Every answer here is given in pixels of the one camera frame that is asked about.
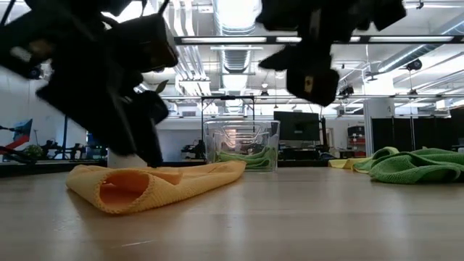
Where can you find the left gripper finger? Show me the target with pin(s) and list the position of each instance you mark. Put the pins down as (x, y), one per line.
(134, 137)

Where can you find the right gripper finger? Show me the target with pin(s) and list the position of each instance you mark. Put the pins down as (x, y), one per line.
(301, 59)

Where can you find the orange microfiber towel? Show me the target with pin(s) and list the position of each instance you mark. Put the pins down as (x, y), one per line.
(181, 185)

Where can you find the green microfiber towel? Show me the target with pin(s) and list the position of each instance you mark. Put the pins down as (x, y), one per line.
(253, 159)
(417, 166)

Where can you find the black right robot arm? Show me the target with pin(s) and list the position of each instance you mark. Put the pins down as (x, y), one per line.
(388, 12)

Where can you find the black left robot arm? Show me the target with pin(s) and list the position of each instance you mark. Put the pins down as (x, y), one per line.
(43, 36)

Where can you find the snake plant in white pot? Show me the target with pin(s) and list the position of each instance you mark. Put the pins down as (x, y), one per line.
(123, 161)

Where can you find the black ceiling spotlight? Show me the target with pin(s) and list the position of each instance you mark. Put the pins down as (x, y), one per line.
(414, 64)
(346, 90)

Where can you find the black monitor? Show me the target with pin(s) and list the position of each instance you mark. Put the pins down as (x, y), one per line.
(297, 125)

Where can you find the black metal stand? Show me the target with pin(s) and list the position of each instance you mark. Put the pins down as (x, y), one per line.
(228, 97)

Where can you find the clear plastic bin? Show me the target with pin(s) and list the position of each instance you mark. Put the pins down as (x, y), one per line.
(239, 134)

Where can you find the white pillar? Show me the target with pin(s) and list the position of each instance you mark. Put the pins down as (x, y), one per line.
(378, 123)

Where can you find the small green shrub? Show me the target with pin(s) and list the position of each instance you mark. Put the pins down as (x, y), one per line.
(33, 151)

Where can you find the red and blue stand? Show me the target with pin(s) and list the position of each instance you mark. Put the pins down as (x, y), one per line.
(21, 132)

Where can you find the black partition screen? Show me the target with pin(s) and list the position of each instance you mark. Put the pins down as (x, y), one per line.
(402, 134)

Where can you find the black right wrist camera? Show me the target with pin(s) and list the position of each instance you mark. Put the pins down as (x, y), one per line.
(313, 88)

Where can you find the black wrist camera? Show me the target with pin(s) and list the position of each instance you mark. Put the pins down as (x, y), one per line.
(156, 107)
(313, 88)

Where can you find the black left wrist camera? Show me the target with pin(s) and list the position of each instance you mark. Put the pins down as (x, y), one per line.
(156, 107)

